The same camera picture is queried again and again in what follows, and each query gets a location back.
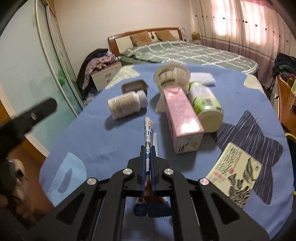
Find green tea leaf box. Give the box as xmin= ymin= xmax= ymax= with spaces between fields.
xmin=206 ymin=143 xmax=262 ymax=208

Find toothpaste tube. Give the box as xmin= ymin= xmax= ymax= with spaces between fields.
xmin=133 ymin=116 xmax=171 ymax=218

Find pink milk carton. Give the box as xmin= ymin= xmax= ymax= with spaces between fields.
xmin=163 ymin=86 xmax=204 ymax=154

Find green label drink bottle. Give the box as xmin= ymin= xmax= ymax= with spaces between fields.
xmin=188 ymin=81 xmax=224 ymax=133

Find white pill bottle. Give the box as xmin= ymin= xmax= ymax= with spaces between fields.
xmin=107 ymin=90 xmax=148 ymax=120

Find brown plastic tray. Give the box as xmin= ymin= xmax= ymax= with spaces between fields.
xmin=121 ymin=79 xmax=149 ymax=95

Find white yogurt cup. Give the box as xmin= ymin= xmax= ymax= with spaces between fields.
xmin=154 ymin=64 xmax=191 ymax=94

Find yellow-rimmed dark trash bin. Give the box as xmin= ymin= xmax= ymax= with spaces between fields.
xmin=285 ymin=133 xmax=296 ymax=189

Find blue star-pattern tablecloth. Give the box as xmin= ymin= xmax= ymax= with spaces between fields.
xmin=40 ymin=64 xmax=294 ymax=237

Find sliding wardrobe doors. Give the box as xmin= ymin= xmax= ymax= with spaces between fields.
xmin=1 ymin=1 xmax=84 ymax=156

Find white bedside nightstand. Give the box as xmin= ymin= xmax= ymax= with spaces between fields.
xmin=91 ymin=61 xmax=122 ymax=92

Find clothes pile on nightstand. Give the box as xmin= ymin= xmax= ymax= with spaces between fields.
xmin=76 ymin=49 xmax=117 ymax=99

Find wooden desk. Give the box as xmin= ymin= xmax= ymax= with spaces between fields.
xmin=270 ymin=76 xmax=296 ymax=136

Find left brown pillow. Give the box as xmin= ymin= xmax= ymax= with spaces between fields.
xmin=130 ymin=31 xmax=153 ymax=47

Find brown pillow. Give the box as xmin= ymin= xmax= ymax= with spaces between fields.
xmin=155 ymin=30 xmax=177 ymax=41
xmin=130 ymin=31 xmax=153 ymax=47

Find green plaid duvet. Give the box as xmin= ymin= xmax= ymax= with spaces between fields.
xmin=121 ymin=40 xmax=259 ymax=74

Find dark clothes pile on desk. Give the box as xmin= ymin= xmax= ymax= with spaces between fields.
xmin=272 ymin=53 xmax=296 ymax=79

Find woven basket by bed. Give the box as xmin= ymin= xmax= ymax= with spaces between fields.
xmin=192 ymin=32 xmax=201 ymax=42

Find right brown pillow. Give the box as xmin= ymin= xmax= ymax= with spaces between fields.
xmin=155 ymin=30 xmax=177 ymax=41

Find pink white curtains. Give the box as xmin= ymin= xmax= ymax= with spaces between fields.
xmin=191 ymin=0 xmax=295 ymax=87

